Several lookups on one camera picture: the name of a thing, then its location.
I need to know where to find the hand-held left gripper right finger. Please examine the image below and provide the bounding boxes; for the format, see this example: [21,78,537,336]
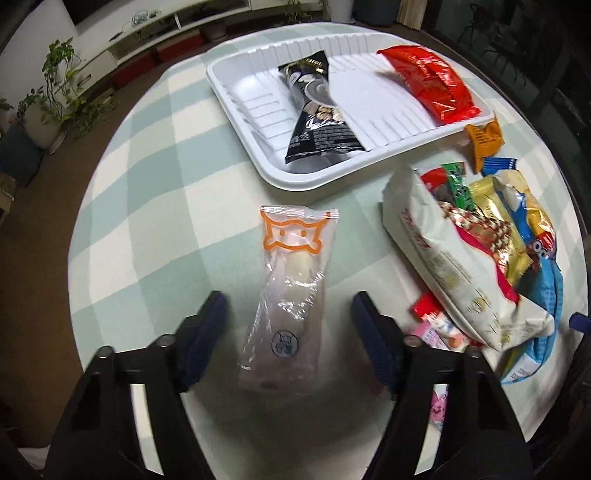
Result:
[351,291,541,480]

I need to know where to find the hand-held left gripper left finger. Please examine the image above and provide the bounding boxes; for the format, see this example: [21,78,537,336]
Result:
[44,290,228,480]

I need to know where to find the light blue snack bag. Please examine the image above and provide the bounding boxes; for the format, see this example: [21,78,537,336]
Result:
[501,258,566,386]

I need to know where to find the red white strawberry candy packet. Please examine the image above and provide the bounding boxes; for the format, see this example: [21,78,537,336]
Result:
[412,294,472,354]

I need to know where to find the clear bread packet orange print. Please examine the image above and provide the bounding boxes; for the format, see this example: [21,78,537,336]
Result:
[238,205,338,398]

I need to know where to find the large white snack bag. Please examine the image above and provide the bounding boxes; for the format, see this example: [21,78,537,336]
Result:
[381,166,555,354]

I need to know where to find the pink snack packet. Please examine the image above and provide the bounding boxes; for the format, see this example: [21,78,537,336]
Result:
[429,385,451,431]

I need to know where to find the blue and yellow cookie packet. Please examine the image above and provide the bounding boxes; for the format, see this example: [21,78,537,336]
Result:
[494,170,558,278]

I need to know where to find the small blue snack packet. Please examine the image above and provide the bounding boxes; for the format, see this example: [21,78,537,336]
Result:
[480,157,519,178]

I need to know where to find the small orange snack packet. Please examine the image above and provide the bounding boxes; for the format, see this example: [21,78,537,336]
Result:
[464,117,503,174]

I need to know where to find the white plastic tray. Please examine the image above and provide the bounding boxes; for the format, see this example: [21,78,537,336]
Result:
[205,31,497,192]

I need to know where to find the brown gold patterned packet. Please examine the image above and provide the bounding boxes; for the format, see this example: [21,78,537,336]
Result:
[438,202,514,243]

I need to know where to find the gold foil snack packet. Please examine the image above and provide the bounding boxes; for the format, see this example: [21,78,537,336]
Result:
[468,178,529,287]

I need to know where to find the green candy packet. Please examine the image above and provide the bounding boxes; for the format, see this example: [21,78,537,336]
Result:
[441,161,476,210]

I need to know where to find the black snack packet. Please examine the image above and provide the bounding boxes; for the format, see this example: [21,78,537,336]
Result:
[277,54,368,163]

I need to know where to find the cardboard box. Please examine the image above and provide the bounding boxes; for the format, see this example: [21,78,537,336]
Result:
[0,173,17,227]

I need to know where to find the red foil snack packet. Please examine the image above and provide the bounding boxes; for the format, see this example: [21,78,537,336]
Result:
[376,45,481,126]

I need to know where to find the dark square planter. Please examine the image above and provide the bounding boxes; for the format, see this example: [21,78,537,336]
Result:
[0,122,44,185]
[353,0,406,27]

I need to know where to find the white round plant pot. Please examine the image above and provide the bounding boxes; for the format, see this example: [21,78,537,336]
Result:
[23,99,65,151]

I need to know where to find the red storage box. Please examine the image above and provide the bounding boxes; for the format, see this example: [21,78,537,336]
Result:
[111,53,156,89]
[154,34,205,64]

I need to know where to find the trailing pothos plant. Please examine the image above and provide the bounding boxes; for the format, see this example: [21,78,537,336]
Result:
[41,39,121,139]

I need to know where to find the tall leafy plant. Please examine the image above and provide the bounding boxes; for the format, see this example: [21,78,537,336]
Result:
[0,88,47,125]

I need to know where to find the white low television cabinet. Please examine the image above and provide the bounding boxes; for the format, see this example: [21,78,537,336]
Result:
[74,0,296,88]

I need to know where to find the small brown pot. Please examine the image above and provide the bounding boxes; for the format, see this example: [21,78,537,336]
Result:
[203,18,228,42]

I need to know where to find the pothos plant on cabinet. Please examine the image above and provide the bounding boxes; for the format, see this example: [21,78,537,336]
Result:
[277,0,331,26]

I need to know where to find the black television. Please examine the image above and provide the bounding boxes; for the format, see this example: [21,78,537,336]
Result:
[68,0,208,27]

